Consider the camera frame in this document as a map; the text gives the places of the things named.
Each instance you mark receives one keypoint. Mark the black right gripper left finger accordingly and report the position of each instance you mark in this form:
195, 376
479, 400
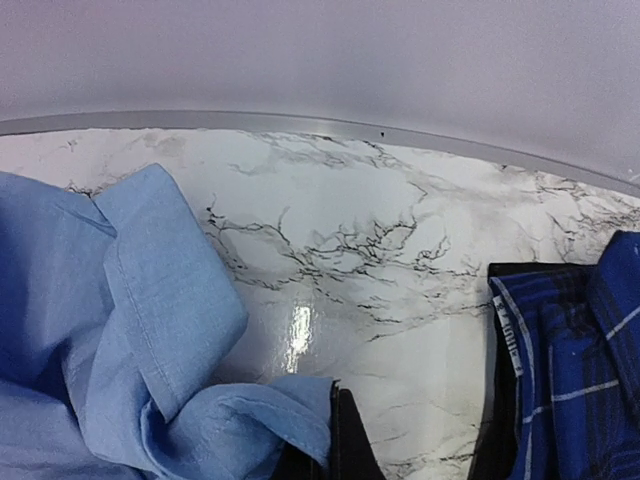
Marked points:
294, 464

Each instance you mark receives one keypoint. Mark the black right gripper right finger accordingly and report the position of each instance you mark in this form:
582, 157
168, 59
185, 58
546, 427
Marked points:
351, 455

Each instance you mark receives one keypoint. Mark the light blue long sleeve shirt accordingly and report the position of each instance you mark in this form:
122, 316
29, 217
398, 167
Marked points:
115, 313

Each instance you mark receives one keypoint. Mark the dark blue plaid folded shirt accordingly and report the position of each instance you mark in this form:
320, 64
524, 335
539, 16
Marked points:
614, 299

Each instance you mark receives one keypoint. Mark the aluminium back table rail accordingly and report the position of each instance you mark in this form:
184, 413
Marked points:
263, 123

